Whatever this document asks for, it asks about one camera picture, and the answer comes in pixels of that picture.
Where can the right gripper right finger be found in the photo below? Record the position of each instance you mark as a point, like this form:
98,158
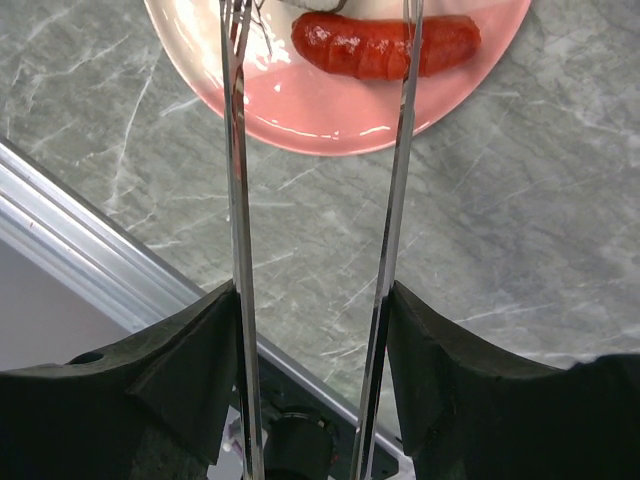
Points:
469,409

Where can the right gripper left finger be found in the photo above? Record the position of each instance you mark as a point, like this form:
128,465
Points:
151,406

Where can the red sausage toy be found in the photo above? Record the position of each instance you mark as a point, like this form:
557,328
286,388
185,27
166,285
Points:
380,49

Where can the metal food tongs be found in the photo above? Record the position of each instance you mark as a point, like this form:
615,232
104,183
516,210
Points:
235,19

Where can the sushi roll toy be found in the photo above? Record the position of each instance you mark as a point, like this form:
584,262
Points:
327,6

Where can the pink and white plate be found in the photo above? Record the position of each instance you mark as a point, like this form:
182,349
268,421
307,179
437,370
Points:
291,104

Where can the aluminium frame rail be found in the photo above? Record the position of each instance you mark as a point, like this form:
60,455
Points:
123,278

